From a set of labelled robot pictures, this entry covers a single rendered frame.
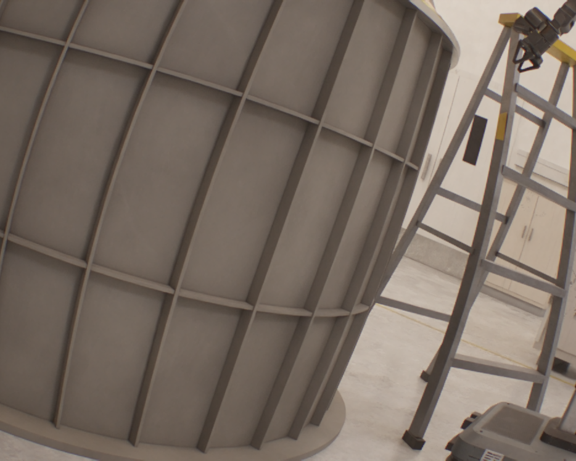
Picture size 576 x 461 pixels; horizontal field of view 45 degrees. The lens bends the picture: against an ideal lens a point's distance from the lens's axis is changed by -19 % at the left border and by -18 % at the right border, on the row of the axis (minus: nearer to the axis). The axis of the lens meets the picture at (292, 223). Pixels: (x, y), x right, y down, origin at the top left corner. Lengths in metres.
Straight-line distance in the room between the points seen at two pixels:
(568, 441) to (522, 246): 6.74
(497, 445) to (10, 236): 1.17
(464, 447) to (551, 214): 6.81
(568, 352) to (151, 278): 3.65
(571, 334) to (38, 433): 3.87
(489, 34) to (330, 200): 8.22
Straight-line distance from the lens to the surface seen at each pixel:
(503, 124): 2.57
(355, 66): 1.69
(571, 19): 2.29
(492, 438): 1.78
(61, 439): 1.53
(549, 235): 8.45
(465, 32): 9.99
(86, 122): 1.43
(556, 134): 9.22
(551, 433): 1.90
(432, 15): 1.85
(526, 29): 2.30
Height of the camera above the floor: 0.71
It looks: 5 degrees down
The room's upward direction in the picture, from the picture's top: 20 degrees clockwise
